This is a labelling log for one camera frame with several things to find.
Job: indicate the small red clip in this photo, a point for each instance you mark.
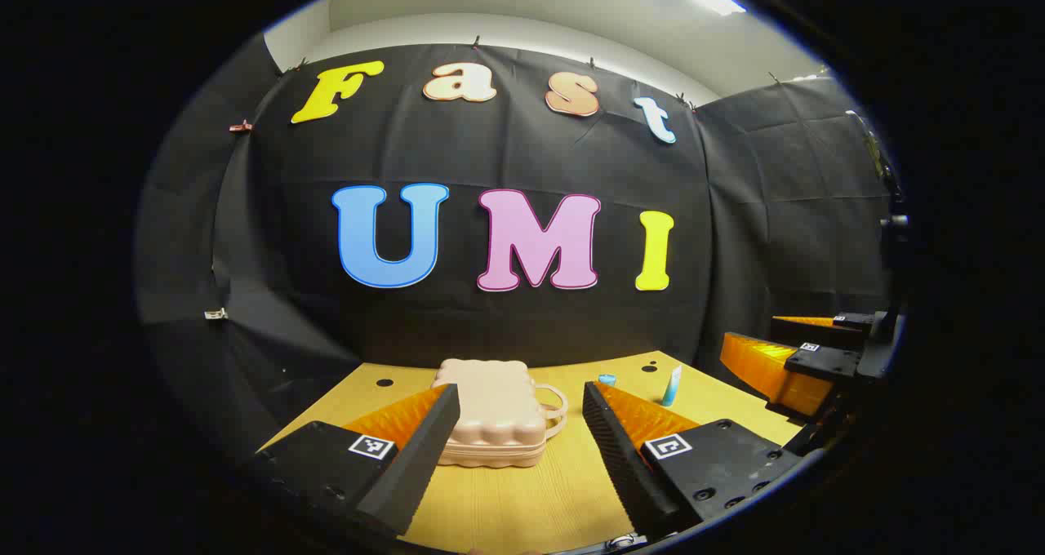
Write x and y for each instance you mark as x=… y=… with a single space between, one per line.
x=240 y=126

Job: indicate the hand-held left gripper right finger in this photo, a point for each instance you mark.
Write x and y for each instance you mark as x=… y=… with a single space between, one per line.
x=620 y=465

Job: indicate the black backdrop cloth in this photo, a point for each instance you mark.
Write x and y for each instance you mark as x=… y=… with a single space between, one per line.
x=506 y=155

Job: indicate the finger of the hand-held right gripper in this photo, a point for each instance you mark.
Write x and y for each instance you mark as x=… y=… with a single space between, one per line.
x=824 y=363
x=808 y=332

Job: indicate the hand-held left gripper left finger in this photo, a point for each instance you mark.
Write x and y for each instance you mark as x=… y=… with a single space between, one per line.
x=416 y=465

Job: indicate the blue skin care bottle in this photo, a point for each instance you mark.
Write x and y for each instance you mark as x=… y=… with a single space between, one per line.
x=606 y=379

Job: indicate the pink suitcase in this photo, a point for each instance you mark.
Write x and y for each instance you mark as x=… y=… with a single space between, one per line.
x=494 y=412

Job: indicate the white and blue tube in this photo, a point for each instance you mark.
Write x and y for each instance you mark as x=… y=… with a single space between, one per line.
x=671 y=388

